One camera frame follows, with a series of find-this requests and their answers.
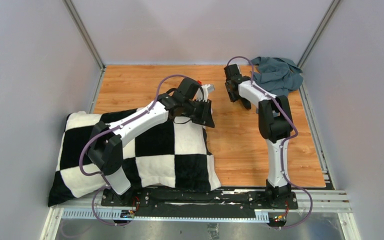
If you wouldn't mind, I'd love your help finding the black glasses case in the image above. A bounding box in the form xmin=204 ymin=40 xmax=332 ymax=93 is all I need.
xmin=240 ymin=97 xmax=252 ymax=110

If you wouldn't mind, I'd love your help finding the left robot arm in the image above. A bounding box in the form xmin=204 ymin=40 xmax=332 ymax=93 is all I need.
xmin=79 ymin=75 xmax=215 ymax=207

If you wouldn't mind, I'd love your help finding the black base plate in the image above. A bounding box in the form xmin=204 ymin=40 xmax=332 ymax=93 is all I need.
xmin=100 ymin=186 xmax=298 ymax=218

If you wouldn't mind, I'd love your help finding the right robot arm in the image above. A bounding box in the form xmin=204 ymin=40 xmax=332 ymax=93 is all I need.
xmin=224 ymin=64 xmax=293 ymax=209

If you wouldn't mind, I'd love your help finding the white slotted cable duct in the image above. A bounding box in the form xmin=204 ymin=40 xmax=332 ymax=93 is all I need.
xmin=61 ymin=207 xmax=270 ymax=223

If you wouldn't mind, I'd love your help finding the black white checkered pillow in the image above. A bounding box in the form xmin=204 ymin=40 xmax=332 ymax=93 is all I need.
xmin=47 ymin=109 xmax=221 ymax=207

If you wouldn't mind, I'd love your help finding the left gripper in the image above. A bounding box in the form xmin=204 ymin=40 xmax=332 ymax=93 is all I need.
xmin=182 ymin=98 xmax=215 ymax=128

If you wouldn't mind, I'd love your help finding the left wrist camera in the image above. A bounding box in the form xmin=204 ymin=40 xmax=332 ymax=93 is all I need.
xmin=194 ymin=81 xmax=215 ymax=101

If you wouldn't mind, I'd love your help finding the grey-blue crumpled cloth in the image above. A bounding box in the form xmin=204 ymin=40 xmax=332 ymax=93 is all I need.
xmin=251 ymin=57 xmax=304 ymax=96

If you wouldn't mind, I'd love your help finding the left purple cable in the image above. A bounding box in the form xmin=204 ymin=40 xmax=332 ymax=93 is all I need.
xmin=78 ymin=74 xmax=193 ymax=227

